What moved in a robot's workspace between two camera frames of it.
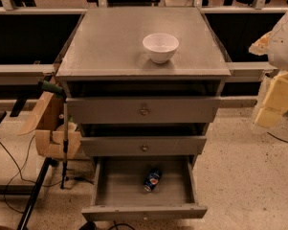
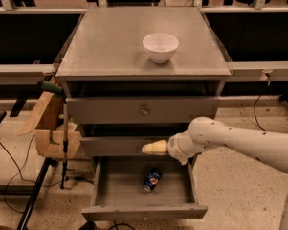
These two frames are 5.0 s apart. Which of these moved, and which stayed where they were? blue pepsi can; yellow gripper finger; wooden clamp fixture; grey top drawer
Moved: yellow gripper finger
Stayed: wooden clamp fixture; grey top drawer; blue pepsi can
